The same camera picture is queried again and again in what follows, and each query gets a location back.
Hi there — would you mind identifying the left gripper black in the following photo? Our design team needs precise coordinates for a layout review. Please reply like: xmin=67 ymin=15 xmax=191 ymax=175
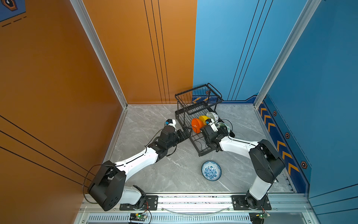
xmin=165 ymin=126 xmax=192 ymax=151

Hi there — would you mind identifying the green leaf pattern bowl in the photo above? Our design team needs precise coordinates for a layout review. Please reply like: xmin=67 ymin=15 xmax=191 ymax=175
xmin=216 ymin=122 xmax=231 ymax=134

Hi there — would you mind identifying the orange bowl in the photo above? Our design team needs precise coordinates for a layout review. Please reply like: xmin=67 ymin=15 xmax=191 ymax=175
xmin=191 ymin=118 xmax=204 ymax=133

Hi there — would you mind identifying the yellow bowl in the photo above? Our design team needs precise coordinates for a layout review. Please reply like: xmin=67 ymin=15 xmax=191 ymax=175
xmin=199 ymin=115 xmax=212 ymax=125

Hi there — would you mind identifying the green geometric pattern bowl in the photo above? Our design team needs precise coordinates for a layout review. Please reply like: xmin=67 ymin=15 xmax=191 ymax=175
xmin=206 ymin=112 xmax=219 ymax=122

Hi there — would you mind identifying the blue floral pattern bowl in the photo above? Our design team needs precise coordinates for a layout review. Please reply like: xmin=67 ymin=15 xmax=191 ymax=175
xmin=201 ymin=161 xmax=222 ymax=181

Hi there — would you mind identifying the black wire dish rack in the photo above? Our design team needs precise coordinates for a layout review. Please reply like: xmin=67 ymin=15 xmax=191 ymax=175
xmin=175 ymin=83 xmax=233 ymax=156

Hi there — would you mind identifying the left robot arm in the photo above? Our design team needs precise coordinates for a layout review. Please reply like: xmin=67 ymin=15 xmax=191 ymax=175
xmin=87 ymin=125 xmax=193 ymax=211

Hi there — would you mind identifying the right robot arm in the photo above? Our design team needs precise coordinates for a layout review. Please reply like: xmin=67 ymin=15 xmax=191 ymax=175
xmin=200 ymin=125 xmax=285 ymax=210

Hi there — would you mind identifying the left green circuit board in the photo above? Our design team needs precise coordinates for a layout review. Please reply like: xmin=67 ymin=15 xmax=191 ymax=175
xmin=129 ymin=213 xmax=148 ymax=224

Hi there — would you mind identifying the green circuit board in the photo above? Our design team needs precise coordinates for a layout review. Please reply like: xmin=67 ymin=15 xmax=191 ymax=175
xmin=129 ymin=213 xmax=148 ymax=224
xmin=249 ymin=213 xmax=271 ymax=224

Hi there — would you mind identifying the right green circuit board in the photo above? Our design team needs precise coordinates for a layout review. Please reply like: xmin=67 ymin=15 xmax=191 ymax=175
xmin=249 ymin=213 xmax=271 ymax=224

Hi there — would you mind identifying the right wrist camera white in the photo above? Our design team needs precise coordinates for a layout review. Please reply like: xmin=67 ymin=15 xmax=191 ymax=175
xmin=206 ymin=118 xmax=218 ymax=132

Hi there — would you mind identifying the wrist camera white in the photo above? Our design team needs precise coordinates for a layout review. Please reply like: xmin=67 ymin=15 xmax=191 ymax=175
xmin=206 ymin=118 xmax=218 ymax=132
xmin=165 ymin=119 xmax=176 ymax=128

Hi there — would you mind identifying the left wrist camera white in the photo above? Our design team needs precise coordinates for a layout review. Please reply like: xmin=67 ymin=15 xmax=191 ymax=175
xmin=165 ymin=119 xmax=176 ymax=128

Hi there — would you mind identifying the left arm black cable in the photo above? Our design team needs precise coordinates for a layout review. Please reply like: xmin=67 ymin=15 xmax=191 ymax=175
xmin=82 ymin=128 xmax=168 ymax=205

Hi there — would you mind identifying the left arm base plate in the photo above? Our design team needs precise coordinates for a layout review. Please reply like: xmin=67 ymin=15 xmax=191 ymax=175
xmin=119 ymin=195 xmax=158 ymax=211

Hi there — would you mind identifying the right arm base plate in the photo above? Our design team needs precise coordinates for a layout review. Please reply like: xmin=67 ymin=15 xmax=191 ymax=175
xmin=231 ymin=195 xmax=272 ymax=211

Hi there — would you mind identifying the aluminium front rail frame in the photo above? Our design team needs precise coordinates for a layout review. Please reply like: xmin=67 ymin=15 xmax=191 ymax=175
xmin=74 ymin=192 xmax=319 ymax=224

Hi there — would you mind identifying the left aluminium corner post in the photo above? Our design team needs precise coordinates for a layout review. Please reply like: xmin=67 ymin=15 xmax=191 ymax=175
xmin=70 ymin=0 xmax=128 ymax=109

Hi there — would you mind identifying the aluminium corner post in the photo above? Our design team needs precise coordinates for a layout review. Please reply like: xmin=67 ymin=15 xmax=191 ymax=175
xmin=253 ymin=0 xmax=321 ymax=109
xmin=70 ymin=0 xmax=128 ymax=109

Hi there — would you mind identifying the right aluminium corner post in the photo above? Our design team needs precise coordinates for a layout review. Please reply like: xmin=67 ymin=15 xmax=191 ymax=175
xmin=253 ymin=0 xmax=321 ymax=109

